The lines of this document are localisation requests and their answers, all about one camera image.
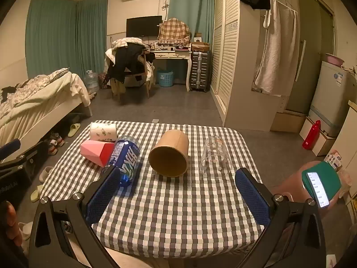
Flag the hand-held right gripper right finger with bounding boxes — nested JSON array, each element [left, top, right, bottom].
[[235, 167, 327, 268]]

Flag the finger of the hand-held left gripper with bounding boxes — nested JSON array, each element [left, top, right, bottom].
[[0, 139, 50, 174]]

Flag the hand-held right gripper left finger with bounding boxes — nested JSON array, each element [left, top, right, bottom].
[[29, 166, 121, 268]]

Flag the brown paper cup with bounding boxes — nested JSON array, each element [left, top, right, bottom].
[[148, 129, 189, 178]]

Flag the pink faceted cup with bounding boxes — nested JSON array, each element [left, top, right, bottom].
[[80, 141, 115, 167]]

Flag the clear glass cup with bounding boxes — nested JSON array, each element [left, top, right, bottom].
[[200, 136, 233, 178]]

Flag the white printed cup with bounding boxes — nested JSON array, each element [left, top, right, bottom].
[[89, 121, 118, 143]]

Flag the person's left hand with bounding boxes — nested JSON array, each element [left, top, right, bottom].
[[0, 201, 23, 247]]

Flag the green slipper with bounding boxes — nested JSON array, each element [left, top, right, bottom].
[[30, 185, 46, 203]]

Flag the white slipper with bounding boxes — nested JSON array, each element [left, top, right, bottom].
[[39, 166, 55, 184]]

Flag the pink plastic stool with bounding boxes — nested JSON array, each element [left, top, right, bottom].
[[272, 160, 352, 219]]

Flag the blue drink bottle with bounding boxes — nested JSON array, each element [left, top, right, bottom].
[[102, 135, 141, 187]]

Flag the sneakers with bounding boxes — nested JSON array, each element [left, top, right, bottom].
[[47, 132, 65, 156]]

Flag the bed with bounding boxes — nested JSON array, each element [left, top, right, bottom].
[[0, 68, 93, 163]]

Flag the floral blanket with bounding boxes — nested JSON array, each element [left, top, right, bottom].
[[0, 68, 71, 119]]

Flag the smartphone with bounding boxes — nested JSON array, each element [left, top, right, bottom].
[[305, 170, 330, 209]]

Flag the grey checkered tablecloth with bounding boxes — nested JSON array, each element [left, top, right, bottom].
[[42, 121, 265, 261]]

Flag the green phone holder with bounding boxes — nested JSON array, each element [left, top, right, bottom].
[[302, 161, 342, 202]]

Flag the red thermos bottle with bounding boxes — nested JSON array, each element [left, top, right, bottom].
[[303, 120, 321, 151]]

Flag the white storage box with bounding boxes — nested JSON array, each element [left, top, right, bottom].
[[299, 116, 336, 157]]

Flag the colourful small carton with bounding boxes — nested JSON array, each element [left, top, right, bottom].
[[327, 149, 344, 171]]

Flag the large water jug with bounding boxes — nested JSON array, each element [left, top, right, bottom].
[[84, 70, 100, 95]]

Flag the white side cabinet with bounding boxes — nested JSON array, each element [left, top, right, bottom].
[[331, 100, 357, 205]]

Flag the wide green curtain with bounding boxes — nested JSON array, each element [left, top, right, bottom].
[[26, 0, 109, 79]]

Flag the wooden chair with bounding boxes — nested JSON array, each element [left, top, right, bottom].
[[112, 49, 152, 101]]

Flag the small white fridge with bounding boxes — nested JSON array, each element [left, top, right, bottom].
[[308, 61, 357, 139]]

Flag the blue plastic basket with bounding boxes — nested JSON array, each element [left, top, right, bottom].
[[157, 69, 174, 88]]

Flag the white louvred wardrobe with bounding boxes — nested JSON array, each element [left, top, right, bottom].
[[210, 0, 301, 132]]

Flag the silver suitcase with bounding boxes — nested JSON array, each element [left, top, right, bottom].
[[189, 50, 212, 93]]

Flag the pile of dark clothes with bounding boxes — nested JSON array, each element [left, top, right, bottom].
[[105, 37, 156, 85]]

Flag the white hanging towel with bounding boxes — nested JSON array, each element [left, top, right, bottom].
[[254, 0, 301, 96]]

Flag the frosted glass door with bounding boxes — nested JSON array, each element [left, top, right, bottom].
[[284, 0, 336, 115]]

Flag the white desk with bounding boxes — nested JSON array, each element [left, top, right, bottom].
[[150, 48, 193, 92]]

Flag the pink basin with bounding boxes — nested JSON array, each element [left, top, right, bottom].
[[325, 53, 346, 65]]

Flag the black television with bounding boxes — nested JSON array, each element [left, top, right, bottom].
[[126, 16, 163, 38]]

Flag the plaid cloth cover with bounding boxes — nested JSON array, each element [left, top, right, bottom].
[[157, 18, 192, 45]]

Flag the narrow green curtain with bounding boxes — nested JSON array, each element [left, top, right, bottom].
[[168, 0, 217, 46]]

